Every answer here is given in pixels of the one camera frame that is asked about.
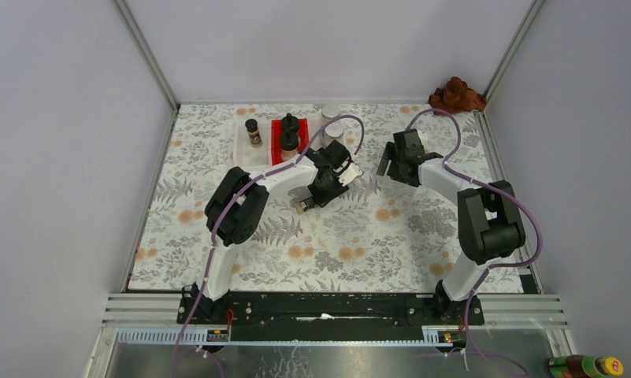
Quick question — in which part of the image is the blue-label shaker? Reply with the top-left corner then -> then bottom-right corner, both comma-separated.
321,104 -> 341,125
321,123 -> 344,147

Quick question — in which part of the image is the black-cap jar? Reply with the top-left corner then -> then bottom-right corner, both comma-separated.
279,133 -> 299,161
280,113 -> 300,135

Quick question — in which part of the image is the small dark spice bottle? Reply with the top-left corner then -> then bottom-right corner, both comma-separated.
295,198 -> 317,214
244,119 -> 262,147

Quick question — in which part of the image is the small dark spice bottle front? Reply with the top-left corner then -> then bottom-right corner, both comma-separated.
295,198 -> 317,214

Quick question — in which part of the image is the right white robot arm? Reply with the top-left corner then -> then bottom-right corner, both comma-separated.
377,130 -> 525,324

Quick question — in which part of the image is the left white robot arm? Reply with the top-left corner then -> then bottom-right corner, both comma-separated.
195,141 -> 363,324

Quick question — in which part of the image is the right clear plastic bin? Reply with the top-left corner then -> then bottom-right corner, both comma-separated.
310,122 -> 344,150

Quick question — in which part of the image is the clear plastic bin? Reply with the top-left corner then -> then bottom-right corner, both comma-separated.
232,120 -> 271,170
310,122 -> 344,150

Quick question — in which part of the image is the red plastic bin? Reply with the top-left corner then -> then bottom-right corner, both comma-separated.
269,118 -> 310,165

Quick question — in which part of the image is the brown crumpled cloth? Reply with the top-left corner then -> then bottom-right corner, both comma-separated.
429,76 -> 488,114

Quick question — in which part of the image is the floral table mat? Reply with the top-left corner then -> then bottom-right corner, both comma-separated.
128,102 -> 525,295

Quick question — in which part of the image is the left clear plastic bin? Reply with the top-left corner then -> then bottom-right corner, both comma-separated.
232,120 -> 271,170

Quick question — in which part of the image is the green yellow-cap bottle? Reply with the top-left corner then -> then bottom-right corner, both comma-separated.
546,355 -> 625,378

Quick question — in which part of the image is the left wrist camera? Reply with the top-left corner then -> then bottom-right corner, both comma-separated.
337,162 -> 363,186

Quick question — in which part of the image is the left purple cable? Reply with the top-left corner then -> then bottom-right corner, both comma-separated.
168,114 -> 366,378

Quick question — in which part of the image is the purple cable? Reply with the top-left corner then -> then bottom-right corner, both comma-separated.
168,114 -> 366,378
404,108 -> 544,378

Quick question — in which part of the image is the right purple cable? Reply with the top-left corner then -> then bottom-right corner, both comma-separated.
404,108 -> 544,378

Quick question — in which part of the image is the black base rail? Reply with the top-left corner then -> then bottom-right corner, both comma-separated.
176,288 -> 484,343

